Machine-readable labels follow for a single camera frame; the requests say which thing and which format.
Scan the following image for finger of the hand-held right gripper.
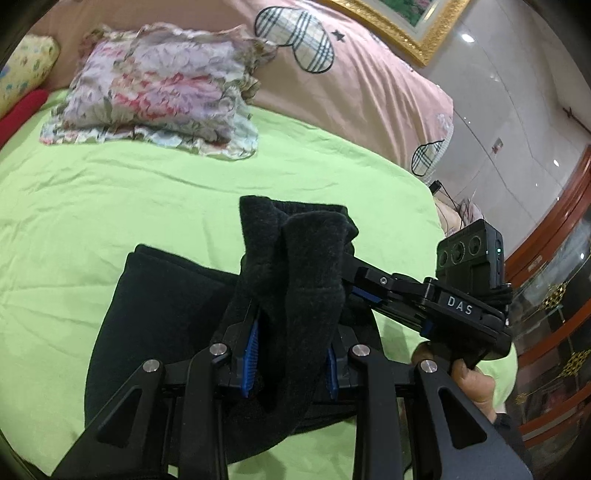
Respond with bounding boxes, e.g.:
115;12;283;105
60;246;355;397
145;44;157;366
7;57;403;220
342;251;435;297
351;286;432;326

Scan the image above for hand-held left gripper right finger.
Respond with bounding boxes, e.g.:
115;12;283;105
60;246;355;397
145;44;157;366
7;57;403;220
325;323;534;480

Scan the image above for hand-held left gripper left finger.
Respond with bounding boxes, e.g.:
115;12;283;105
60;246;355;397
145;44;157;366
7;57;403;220
51;295;264;480

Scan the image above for black pants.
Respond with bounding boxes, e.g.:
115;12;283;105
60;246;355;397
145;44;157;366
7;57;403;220
84;195;384;464

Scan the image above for person's right hand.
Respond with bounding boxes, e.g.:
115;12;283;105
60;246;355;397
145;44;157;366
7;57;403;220
411;342;497;423

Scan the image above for red wooden cabinet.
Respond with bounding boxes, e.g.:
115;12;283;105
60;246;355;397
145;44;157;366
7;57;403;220
503;145;591;467

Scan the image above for pink plaid cloth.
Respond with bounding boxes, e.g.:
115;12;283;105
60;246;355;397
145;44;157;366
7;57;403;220
455;198;483;229

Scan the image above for pink quilt with plaid hearts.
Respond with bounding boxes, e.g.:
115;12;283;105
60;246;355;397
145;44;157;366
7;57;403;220
23;0;455;178

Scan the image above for green bed sheet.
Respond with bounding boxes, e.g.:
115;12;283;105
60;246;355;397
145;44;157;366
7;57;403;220
0;88;515;480

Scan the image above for gold framed flower picture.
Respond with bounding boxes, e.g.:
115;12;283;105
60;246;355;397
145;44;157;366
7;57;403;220
323;0;472;69

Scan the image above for floral ruffled pillow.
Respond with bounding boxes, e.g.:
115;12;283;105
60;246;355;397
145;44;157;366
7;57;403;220
39;23;278;161

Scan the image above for red pillow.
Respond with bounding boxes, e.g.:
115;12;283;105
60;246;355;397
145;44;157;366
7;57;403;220
0;89;49;148

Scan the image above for yellow printed pillow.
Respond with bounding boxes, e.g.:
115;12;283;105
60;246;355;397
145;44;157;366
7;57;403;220
0;34;61;118

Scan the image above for black cable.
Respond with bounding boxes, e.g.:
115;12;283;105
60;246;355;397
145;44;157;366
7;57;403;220
427;179;462;217

